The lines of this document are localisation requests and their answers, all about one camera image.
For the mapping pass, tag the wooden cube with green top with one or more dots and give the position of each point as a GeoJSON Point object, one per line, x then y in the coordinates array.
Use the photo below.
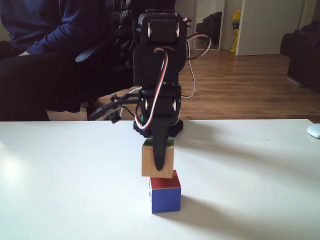
{"type": "Point", "coordinates": [147, 162]}

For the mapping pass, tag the cube with red top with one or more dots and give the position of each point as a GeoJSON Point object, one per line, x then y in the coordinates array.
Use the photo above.
{"type": "Point", "coordinates": [165, 200]}

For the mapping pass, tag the yellow bag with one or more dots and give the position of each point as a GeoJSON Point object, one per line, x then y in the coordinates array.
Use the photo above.
{"type": "Point", "coordinates": [235, 32]}

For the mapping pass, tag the person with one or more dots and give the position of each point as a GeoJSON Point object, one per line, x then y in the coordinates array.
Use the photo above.
{"type": "Point", "coordinates": [37, 62]}

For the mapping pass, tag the black sofa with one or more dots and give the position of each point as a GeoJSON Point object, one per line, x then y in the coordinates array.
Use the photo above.
{"type": "Point", "coordinates": [303, 60]}

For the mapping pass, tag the white rounded device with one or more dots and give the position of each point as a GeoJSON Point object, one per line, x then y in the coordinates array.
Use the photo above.
{"type": "Point", "coordinates": [314, 131]}

